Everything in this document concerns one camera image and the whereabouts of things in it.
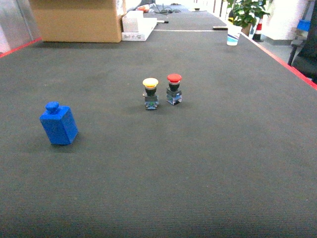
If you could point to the blue block part with knob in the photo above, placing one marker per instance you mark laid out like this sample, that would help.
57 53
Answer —
59 124

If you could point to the yellow mushroom push button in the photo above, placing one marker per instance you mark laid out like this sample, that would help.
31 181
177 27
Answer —
151 99

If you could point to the red mushroom push button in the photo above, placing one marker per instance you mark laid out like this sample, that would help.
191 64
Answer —
173 93

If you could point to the black conveyor belt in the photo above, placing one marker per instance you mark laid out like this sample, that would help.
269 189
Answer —
236 158

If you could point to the white flat box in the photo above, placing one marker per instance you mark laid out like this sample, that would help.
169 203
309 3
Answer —
136 27

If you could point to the white paper cup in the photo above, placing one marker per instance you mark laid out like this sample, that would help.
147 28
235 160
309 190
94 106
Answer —
233 35

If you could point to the red white traffic cone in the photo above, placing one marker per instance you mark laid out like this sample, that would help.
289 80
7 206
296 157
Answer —
258 31

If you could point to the green potted plant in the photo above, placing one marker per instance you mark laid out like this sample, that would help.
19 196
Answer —
244 13

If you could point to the large cardboard box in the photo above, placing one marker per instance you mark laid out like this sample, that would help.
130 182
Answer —
83 21

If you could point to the red conveyor side rail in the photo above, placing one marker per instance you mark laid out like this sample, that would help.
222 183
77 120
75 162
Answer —
283 63

